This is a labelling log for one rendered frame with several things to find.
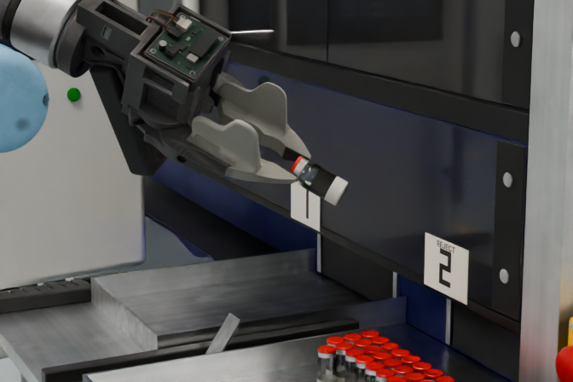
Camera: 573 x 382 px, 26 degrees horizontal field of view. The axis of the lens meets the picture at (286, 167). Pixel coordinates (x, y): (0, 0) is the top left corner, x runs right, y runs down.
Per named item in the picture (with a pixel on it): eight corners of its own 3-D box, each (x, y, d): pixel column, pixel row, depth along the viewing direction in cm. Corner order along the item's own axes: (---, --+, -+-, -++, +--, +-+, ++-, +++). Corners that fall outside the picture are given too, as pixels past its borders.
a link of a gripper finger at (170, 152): (217, 177, 97) (127, 117, 99) (213, 188, 99) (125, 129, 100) (250, 141, 100) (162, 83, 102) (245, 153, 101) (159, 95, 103)
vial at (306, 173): (345, 193, 101) (300, 167, 102) (352, 177, 99) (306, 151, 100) (333, 211, 100) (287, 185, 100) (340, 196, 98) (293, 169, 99)
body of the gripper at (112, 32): (193, 93, 94) (59, 17, 95) (176, 159, 101) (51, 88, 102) (241, 34, 98) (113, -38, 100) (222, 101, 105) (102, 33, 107)
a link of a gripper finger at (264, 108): (321, 126, 97) (217, 76, 98) (304, 170, 102) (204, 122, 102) (336, 101, 99) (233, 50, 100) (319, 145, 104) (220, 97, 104)
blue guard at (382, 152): (29, 82, 295) (26, 5, 292) (523, 322, 125) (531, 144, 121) (26, 82, 295) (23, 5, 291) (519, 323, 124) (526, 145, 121)
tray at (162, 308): (314, 270, 183) (314, 247, 183) (406, 322, 160) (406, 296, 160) (91, 302, 169) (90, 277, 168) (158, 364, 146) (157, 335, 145)
